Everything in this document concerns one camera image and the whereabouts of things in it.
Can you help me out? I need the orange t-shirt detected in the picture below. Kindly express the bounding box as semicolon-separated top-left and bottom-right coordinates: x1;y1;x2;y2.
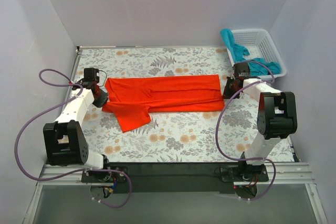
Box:
102;74;225;132

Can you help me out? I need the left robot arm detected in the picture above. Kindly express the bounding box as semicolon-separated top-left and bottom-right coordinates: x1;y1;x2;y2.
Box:
43;68;112;182

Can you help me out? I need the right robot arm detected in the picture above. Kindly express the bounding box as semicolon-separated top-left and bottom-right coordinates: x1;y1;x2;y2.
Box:
220;61;297;182

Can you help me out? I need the teal t-shirt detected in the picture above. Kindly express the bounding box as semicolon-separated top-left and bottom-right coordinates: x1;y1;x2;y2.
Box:
220;28;282;76

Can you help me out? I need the white plastic basket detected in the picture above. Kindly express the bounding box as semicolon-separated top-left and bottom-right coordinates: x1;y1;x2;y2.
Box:
220;28;287;81

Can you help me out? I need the floral table mat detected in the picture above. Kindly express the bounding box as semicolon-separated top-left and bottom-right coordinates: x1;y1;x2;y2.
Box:
52;47;295;163

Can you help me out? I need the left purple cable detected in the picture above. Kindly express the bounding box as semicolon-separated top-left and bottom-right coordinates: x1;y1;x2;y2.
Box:
14;68;132;209

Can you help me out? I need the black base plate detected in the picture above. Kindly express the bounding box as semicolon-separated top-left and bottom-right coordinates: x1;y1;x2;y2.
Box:
81;162;270;194

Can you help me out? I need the aluminium frame rail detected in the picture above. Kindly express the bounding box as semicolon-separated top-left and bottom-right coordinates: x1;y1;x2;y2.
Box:
38;162;315;185

